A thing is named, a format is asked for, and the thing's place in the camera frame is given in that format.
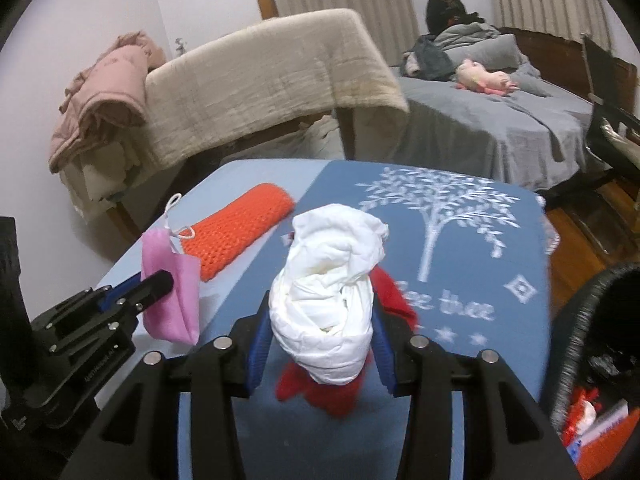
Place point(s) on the black clothes bundle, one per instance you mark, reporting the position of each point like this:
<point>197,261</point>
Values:
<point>445,10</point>

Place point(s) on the wooden headboard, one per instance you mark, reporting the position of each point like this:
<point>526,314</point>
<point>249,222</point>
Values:
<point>550,45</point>

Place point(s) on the beige blanket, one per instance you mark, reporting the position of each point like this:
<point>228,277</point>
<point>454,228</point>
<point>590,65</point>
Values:
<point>265,85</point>

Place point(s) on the pink plush toy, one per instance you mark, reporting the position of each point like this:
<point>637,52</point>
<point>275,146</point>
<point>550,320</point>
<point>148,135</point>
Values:
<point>485,77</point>

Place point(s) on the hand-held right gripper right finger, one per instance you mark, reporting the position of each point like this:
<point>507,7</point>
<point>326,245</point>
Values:
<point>384,357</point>

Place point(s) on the grey pillow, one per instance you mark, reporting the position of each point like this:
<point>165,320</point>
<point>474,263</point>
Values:
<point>490,50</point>

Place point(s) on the bed with grey sheet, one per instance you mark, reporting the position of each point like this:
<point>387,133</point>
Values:
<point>500,125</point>

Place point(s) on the red plastic wrapper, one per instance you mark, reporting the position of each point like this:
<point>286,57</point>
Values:
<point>580,410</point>

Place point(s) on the pink face mask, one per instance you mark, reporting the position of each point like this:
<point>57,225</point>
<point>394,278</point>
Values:
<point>167,295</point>

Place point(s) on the red cloth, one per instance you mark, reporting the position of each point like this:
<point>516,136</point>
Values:
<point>320,395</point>

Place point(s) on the blue tree-print tablecloth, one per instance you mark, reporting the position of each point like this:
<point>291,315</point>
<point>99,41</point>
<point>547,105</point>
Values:
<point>450,260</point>

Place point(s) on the white cloth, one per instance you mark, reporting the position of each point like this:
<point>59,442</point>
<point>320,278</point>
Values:
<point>330,285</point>

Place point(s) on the black mesh wastebasket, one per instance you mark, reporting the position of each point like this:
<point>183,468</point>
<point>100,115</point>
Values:
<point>590,320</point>

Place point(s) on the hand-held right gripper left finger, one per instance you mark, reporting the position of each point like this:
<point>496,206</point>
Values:
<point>260,355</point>

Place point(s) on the pink quilted jacket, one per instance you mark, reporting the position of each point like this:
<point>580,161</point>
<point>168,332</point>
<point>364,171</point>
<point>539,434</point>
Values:
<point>105,95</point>

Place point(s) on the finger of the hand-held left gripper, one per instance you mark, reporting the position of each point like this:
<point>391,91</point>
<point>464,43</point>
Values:
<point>150,285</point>

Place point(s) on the orange knitted cloth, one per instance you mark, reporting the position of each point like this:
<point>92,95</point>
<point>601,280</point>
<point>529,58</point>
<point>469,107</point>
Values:
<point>240,230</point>

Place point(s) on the dark grey garment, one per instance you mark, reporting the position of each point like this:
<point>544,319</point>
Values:
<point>430,60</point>

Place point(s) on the black folding chair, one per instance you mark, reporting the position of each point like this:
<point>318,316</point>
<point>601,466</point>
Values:
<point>605,110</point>

